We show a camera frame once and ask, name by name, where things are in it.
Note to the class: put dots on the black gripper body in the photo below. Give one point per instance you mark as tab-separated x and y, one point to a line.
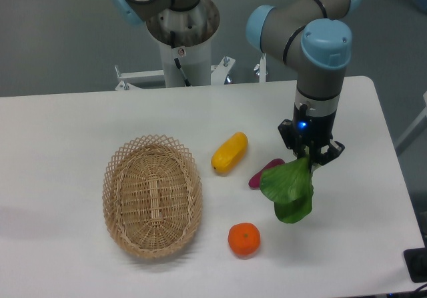
319	131

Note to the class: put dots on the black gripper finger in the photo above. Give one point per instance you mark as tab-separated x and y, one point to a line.
327	153
293	136

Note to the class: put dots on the green leafy vegetable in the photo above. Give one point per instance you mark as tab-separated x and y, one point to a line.
289	187

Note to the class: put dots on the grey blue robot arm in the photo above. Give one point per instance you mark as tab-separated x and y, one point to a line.
308	36

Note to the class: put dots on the purple sweet potato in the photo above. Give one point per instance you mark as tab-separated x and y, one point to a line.
254	182

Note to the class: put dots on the yellow mango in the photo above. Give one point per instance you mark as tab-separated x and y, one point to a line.
230	153

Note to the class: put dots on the orange tangerine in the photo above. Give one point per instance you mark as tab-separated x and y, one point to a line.
244	239

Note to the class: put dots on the black device at table edge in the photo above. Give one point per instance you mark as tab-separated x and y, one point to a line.
416	264

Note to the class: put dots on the woven wicker basket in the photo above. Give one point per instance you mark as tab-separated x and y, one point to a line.
152	196

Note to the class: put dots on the white frame leg right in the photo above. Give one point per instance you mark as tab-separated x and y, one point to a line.
411	133

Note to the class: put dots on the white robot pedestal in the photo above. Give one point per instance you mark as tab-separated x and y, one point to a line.
184	40

